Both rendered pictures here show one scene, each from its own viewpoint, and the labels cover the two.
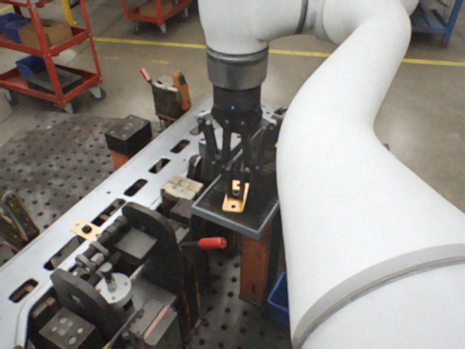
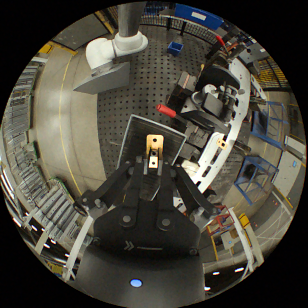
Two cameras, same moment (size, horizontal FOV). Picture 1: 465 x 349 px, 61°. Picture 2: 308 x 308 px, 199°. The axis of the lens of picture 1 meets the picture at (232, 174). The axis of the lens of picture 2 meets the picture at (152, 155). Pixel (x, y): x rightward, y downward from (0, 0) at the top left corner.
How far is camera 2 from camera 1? 0.57 m
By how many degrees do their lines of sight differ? 28
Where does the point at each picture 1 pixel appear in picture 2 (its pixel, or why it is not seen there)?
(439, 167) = not seen: hidden behind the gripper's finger
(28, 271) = (234, 123)
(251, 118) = (110, 225)
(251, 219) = (139, 129)
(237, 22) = not seen: outside the picture
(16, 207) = (246, 148)
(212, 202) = (172, 143)
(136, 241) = (214, 105)
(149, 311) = (191, 84)
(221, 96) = (187, 301)
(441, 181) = not seen: hidden behind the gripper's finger
